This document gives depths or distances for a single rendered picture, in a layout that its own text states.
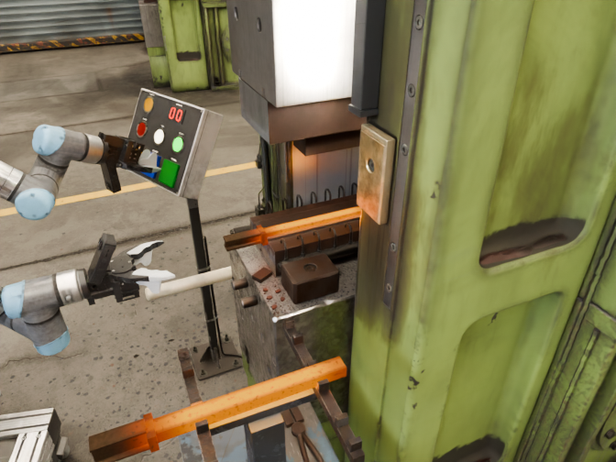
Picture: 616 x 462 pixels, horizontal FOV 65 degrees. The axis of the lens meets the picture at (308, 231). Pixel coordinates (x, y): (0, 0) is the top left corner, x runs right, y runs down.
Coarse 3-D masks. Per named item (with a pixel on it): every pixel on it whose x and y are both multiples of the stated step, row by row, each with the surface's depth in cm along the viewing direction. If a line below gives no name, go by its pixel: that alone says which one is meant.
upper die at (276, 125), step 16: (240, 80) 111; (240, 96) 114; (256, 96) 103; (256, 112) 106; (272, 112) 99; (288, 112) 100; (304, 112) 102; (320, 112) 103; (336, 112) 105; (256, 128) 108; (272, 128) 101; (288, 128) 102; (304, 128) 104; (320, 128) 105; (336, 128) 107; (352, 128) 109
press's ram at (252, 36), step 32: (256, 0) 90; (288, 0) 84; (320, 0) 86; (352, 0) 89; (256, 32) 94; (288, 32) 87; (320, 32) 89; (352, 32) 92; (256, 64) 98; (288, 64) 90; (320, 64) 93; (352, 64) 95; (288, 96) 93; (320, 96) 96
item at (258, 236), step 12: (324, 216) 128; (336, 216) 128; (348, 216) 130; (264, 228) 123; (276, 228) 123; (288, 228) 123; (300, 228) 125; (228, 240) 118; (240, 240) 120; (252, 240) 122; (264, 240) 121
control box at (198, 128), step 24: (144, 96) 161; (168, 96) 154; (144, 120) 160; (168, 120) 153; (192, 120) 146; (216, 120) 149; (144, 144) 159; (168, 144) 152; (192, 144) 146; (192, 168) 148; (192, 192) 152
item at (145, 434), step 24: (336, 360) 86; (264, 384) 82; (288, 384) 82; (312, 384) 83; (192, 408) 78; (216, 408) 78; (240, 408) 79; (120, 432) 73; (144, 432) 73; (168, 432) 75; (96, 456) 72; (120, 456) 74
